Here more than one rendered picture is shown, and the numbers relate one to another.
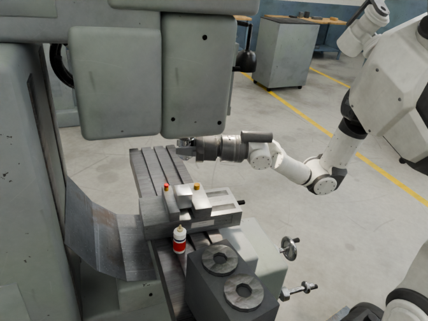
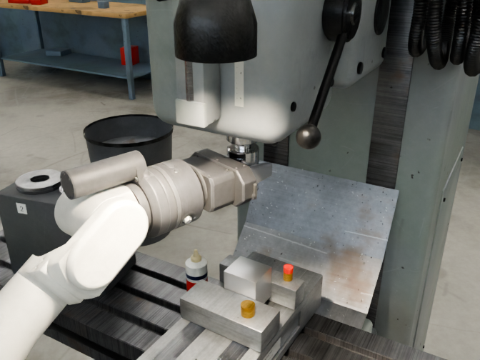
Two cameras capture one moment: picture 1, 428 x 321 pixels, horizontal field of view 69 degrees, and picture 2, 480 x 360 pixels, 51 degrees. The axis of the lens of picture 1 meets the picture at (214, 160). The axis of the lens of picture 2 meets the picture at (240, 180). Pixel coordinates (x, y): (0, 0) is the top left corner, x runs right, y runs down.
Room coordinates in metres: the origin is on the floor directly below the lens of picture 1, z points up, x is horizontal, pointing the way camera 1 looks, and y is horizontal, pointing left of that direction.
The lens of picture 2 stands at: (1.39, -0.32, 1.54)
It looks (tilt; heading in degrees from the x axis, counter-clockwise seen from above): 25 degrees down; 143
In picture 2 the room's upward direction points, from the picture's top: straight up
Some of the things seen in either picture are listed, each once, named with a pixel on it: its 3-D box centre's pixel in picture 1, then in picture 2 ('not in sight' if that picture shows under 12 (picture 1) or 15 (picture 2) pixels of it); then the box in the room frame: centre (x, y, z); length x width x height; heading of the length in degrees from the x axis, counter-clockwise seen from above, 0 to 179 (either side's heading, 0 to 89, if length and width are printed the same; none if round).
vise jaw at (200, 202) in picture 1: (197, 199); (228, 313); (0.88, 0.04, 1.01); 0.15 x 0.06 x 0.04; 21
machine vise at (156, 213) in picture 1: (190, 207); (238, 321); (0.87, 0.07, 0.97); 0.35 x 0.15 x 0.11; 111
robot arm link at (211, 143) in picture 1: (214, 148); (193, 187); (0.86, 0.00, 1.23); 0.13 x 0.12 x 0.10; 6
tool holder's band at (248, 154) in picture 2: (186, 138); (243, 149); (0.85, 0.09, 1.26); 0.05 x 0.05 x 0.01
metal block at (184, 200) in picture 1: (182, 196); (247, 283); (0.86, 0.10, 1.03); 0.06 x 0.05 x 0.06; 21
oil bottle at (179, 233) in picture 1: (179, 237); (196, 274); (0.72, 0.08, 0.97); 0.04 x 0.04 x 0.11
